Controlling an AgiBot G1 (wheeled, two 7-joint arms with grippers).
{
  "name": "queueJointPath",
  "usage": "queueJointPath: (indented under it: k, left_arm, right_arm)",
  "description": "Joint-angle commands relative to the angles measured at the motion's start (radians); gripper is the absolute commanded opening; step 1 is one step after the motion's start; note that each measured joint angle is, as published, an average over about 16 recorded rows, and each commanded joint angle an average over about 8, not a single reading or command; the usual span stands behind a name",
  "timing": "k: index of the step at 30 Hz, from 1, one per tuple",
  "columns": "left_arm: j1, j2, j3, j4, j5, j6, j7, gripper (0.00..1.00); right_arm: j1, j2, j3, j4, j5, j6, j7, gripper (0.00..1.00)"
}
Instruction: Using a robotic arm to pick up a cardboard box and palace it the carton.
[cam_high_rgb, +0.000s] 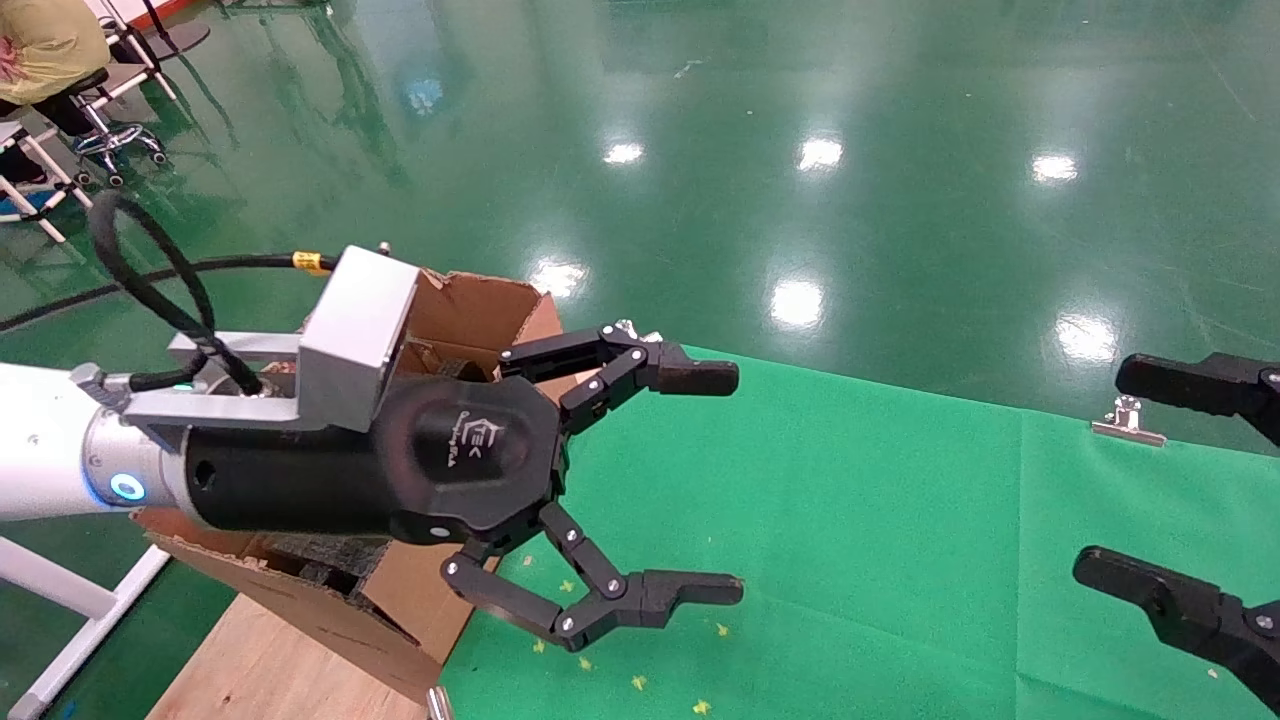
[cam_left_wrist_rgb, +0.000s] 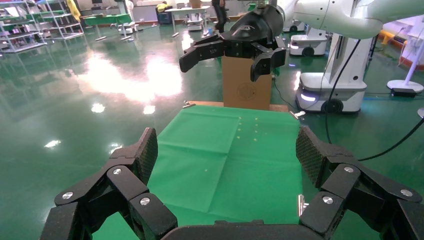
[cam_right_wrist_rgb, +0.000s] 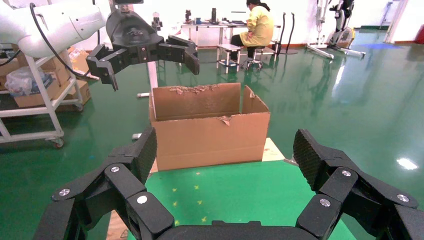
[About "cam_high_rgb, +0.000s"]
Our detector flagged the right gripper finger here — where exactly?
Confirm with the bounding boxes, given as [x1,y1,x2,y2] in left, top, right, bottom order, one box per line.
[1114,352,1280,446]
[1072,545,1280,713]

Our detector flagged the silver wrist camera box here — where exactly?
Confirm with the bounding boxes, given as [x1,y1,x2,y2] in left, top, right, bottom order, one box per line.
[120,245,421,433]

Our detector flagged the person in yellow shirt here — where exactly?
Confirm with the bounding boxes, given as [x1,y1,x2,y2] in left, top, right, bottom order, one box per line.
[0,0,111,136]

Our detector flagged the white table leg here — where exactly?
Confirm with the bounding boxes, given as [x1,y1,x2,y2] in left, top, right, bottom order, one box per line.
[0,535,171,720]

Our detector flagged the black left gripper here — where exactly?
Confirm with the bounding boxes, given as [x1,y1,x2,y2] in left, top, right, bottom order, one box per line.
[185,325,745,653]

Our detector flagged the white pipe frame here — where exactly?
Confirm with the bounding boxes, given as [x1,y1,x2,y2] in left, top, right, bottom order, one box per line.
[75,0,181,106]
[0,120,96,243]

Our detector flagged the black stool with chrome base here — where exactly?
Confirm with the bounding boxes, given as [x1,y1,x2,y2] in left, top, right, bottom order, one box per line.
[65,68,169,189]

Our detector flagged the black round floor base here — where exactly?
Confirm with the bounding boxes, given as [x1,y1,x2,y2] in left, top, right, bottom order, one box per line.
[110,22,211,61]

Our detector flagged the black camera cable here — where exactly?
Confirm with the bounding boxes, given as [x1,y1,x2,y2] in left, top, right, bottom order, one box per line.
[0,190,343,396]

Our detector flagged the large open cardboard carton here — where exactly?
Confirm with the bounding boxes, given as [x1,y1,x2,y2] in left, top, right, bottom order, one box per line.
[130,268,601,701]

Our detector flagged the green table cloth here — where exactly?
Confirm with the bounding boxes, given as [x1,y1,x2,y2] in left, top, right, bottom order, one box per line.
[440,345,1280,720]

